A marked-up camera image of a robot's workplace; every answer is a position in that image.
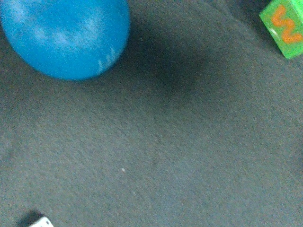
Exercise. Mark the black tablecloth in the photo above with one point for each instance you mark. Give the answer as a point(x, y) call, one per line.
point(200, 124)

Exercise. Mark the white die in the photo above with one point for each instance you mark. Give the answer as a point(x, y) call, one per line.
point(42, 222)

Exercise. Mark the green toy block with letter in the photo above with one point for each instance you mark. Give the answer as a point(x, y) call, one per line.
point(284, 21)

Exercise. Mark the blue ball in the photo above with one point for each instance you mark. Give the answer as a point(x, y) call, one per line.
point(67, 39)

